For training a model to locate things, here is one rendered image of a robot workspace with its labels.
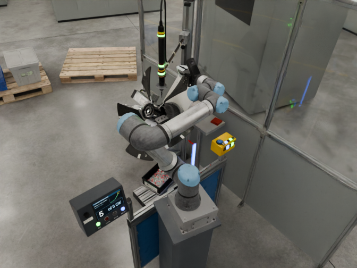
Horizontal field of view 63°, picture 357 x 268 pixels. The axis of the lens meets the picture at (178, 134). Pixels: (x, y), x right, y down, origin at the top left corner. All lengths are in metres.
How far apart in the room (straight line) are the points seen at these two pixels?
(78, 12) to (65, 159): 4.54
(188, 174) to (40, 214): 2.01
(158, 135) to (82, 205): 0.58
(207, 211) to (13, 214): 2.18
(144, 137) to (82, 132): 2.78
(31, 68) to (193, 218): 3.70
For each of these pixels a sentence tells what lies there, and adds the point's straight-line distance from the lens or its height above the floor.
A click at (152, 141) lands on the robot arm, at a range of 1.21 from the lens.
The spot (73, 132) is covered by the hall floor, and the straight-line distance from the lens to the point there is 3.99.
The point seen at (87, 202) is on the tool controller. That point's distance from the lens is 1.56.
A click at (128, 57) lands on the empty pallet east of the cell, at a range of 5.32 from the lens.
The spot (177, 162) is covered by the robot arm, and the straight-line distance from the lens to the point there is 1.58.
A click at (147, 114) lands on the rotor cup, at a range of 2.12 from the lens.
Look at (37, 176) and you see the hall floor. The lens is 3.57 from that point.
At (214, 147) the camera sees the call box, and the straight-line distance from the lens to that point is 2.14.
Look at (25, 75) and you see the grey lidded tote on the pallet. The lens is 4.83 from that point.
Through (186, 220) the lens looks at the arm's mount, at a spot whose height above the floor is 1.12.
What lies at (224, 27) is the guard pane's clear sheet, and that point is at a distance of 2.40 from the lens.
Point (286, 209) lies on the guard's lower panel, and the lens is 2.76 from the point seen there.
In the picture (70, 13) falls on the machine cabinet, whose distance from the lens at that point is 7.49.
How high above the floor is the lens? 2.48
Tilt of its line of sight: 41 degrees down
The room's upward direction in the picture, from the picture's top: 2 degrees clockwise
